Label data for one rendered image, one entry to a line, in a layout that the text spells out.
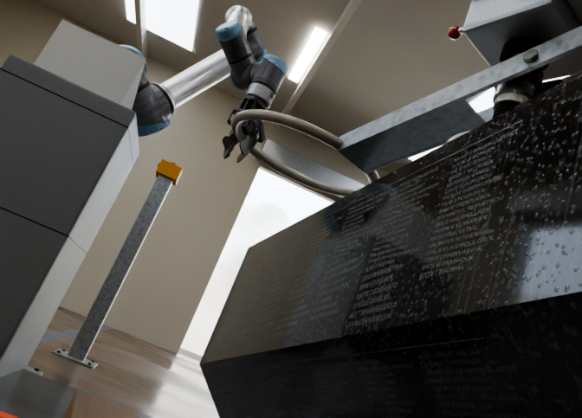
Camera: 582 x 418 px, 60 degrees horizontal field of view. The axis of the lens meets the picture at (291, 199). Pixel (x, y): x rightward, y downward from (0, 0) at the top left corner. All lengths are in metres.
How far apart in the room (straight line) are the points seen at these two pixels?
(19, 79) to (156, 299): 6.13
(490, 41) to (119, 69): 1.13
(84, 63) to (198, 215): 6.13
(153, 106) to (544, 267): 1.73
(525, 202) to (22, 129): 1.41
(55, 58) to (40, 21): 7.24
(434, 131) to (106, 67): 1.06
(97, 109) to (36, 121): 0.17
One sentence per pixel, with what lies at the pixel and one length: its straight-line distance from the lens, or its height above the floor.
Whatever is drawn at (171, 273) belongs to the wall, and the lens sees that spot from 7.64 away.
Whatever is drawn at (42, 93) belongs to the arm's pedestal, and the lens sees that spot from 1.68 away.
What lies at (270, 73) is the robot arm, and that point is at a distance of 1.68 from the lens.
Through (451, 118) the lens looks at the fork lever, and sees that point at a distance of 1.21.
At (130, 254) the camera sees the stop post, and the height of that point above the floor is 0.56.
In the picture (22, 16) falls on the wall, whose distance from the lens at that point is 9.12.
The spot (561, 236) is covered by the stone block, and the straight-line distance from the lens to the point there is 0.45.
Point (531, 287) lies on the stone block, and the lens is 0.45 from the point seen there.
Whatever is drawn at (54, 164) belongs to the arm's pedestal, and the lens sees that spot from 1.60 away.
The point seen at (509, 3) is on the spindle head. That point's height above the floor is 1.14.
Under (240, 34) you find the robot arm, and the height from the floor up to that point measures 1.25.
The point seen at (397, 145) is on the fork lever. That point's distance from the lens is 1.29.
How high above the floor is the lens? 0.30
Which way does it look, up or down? 18 degrees up
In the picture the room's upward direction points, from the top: 22 degrees clockwise
